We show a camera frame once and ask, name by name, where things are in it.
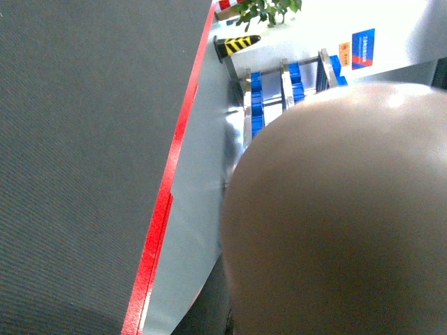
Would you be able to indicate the beige plastic dustpan scoop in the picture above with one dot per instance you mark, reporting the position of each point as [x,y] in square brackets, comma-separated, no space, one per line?
[334,220]

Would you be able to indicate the steel shelf rack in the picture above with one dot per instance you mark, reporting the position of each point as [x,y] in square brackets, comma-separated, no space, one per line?
[277,98]

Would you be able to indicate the blue plastic bin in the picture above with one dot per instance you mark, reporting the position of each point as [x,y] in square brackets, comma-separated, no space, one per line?
[328,74]
[296,82]
[257,112]

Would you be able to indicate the yellow black striped bollard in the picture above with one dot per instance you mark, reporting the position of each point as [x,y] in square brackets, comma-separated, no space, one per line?
[228,46]

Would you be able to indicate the green potted plant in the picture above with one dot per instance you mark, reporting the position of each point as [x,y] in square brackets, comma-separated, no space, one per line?
[269,12]

